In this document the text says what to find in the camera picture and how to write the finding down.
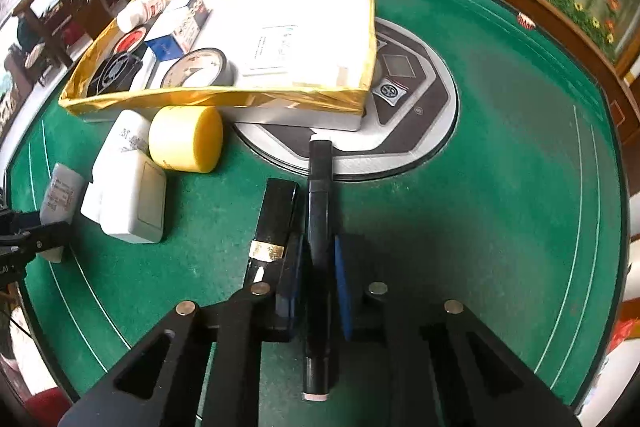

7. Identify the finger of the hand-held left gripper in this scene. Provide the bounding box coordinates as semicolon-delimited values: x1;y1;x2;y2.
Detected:
0;207;73;265

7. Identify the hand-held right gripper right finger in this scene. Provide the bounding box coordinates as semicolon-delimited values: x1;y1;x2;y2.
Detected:
334;233;581;427

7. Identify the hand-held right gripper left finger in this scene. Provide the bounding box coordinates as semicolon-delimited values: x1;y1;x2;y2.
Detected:
57;232;306;427

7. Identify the small white bottle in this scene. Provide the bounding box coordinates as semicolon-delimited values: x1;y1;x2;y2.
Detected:
39;163;86;264
116;0;167;32

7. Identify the long black stick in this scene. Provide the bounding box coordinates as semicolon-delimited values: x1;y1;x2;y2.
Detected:
302;139;335;403

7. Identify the black red tape roll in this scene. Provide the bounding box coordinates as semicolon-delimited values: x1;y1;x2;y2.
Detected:
111;27;148;56

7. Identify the brown tape roll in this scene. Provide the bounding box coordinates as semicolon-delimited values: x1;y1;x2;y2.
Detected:
160;48;236;88

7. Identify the white teal box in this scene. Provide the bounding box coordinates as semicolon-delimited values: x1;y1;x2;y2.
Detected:
161;0;211;48

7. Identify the black box with gold band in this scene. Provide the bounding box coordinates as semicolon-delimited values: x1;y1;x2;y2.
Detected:
243;178;301;293

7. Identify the white labelled bottle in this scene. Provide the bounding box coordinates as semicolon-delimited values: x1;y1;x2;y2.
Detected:
92;109;153;188

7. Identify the yellow round jar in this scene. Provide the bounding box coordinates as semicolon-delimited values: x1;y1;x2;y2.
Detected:
148;105;224;172

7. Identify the black round fan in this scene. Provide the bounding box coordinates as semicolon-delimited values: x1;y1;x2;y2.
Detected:
86;52;146;98

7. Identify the table centre control panel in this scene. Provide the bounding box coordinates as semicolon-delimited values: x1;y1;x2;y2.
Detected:
232;17;458;180

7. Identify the small white labelled box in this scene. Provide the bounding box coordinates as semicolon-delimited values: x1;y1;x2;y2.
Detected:
243;24;301;75

